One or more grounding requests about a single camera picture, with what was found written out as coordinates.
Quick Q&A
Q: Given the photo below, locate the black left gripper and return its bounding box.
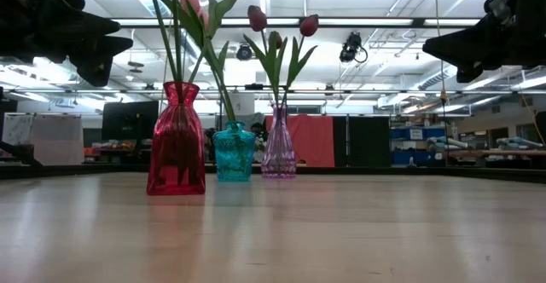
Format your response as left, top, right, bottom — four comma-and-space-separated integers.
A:
0, 0, 134, 87

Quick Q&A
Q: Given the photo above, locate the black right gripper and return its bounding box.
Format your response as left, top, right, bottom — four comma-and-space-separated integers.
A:
421, 0, 546, 84

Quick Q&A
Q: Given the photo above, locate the dark red artificial tulip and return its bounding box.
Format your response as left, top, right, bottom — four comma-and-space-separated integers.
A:
266, 30, 286, 105
242, 4, 282, 107
281, 14, 320, 107

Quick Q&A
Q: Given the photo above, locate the teal glass vase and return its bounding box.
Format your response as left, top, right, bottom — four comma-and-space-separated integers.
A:
212, 120, 257, 183

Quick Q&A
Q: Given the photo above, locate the purple ribbed glass vase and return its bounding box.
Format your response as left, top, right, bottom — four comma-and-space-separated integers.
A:
260, 102, 298, 179

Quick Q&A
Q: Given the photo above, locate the black monitor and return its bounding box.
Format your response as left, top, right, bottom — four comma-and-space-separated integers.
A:
101, 100, 160, 142

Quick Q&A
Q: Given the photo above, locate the wooden table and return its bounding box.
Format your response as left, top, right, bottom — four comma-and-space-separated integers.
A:
443, 148, 546, 159

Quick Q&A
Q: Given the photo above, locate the blue storage bin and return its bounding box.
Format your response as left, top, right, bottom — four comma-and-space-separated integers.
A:
391, 125, 447, 142
391, 150, 436, 167

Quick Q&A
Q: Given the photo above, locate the white board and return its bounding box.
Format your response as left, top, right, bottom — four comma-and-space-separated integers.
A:
2, 113, 85, 166

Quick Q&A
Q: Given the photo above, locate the black overhead rig beam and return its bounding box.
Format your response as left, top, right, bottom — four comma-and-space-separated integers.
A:
113, 17, 483, 27

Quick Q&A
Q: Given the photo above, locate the black fabric panel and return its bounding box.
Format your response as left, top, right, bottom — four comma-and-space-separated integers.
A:
347, 115, 392, 168

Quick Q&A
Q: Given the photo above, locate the orange fabric panel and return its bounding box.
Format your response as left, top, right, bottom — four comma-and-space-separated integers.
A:
264, 114, 336, 168

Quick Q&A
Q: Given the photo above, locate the person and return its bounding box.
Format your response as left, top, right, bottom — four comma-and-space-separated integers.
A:
249, 122, 268, 164

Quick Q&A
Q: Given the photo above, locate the black hanging cable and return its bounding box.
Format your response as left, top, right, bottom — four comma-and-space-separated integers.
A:
431, 0, 449, 167

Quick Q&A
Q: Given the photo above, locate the black overhead camera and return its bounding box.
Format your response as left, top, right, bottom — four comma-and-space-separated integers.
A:
339, 31, 369, 65
235, 43, 253, 61

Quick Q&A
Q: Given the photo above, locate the black aluminium table frame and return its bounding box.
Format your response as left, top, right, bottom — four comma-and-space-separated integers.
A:
0, 163, 546, 185

